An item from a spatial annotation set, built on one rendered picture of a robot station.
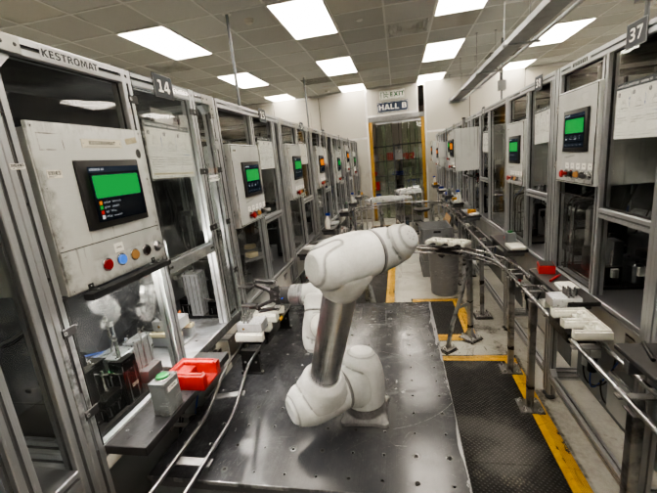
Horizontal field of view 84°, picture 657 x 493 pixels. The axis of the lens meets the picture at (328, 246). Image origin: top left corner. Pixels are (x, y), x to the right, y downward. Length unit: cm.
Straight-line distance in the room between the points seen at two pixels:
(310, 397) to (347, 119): 886
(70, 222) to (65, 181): 11
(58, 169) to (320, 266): 75
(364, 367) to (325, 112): 885
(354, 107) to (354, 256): 896
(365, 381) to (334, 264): 63
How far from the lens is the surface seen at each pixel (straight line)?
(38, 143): 121
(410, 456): 143
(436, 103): 979
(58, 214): 120
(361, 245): 95
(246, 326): 187
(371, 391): 146
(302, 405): 133
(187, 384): 149
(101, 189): 128
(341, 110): 984
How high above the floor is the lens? 166
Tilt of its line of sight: 13 degrees down
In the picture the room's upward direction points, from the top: 6 degrees counter-clockwise
